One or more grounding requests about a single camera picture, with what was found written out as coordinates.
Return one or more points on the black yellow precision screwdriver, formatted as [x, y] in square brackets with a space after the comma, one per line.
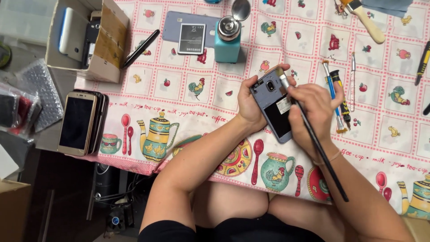
[344, 107]

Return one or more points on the black pen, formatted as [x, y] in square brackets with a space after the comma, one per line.
[141, 48]

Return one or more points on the black tool tip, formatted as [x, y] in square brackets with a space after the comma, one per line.
[427, 109]

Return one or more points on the clear bag with red parts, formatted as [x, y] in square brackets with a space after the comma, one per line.
[18, 107]

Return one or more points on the white paper sheet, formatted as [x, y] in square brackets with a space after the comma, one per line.
[6, 164]

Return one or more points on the grey-blue smartphone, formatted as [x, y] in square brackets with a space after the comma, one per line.
[273, 100]

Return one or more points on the brown cardboard carton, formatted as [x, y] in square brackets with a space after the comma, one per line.
[13, 211]

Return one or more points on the clear plastic container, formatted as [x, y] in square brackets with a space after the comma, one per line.
[23, 16]

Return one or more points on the pink patterned tablecloth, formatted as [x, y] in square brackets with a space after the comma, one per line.
[201, 111]

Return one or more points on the person's legs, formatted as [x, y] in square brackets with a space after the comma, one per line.
[235, 205]

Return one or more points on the person's right hand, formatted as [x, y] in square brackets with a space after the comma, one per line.
[317, 117]

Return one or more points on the person's left hand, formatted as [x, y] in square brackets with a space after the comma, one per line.
[248, 107]

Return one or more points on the green round object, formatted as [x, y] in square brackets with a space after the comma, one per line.
[4, 55]

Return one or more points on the black grey phone battery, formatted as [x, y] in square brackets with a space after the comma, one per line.
[191, 38]

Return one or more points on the person's left fingers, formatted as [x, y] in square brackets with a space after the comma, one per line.
[265, 71]

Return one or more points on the black disassembled phone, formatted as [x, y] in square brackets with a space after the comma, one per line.
[91, 42]

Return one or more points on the open cardboard box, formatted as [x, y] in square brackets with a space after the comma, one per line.
[111, 43]

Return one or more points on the teal solvent dispenser bottle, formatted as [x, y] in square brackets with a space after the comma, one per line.
[228, 43]

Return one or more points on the bubble wrap bag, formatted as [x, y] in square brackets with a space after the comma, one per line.
[43, 87]

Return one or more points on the white phone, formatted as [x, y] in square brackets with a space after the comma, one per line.
[72, 33]

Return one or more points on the stack of black phones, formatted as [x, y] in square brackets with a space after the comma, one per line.
[100, 121]

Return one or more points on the grey-blue phone back cover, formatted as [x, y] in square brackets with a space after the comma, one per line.
[171, 27]

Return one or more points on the person's black shorts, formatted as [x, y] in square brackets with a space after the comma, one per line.
[255, 232]

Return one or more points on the gold smartphone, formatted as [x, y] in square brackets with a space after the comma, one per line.
[76, 122]

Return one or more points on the thin beige wristband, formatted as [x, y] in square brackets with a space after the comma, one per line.
[332, 157]

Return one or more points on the blue cloth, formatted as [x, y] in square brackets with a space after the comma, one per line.
[386, 6]

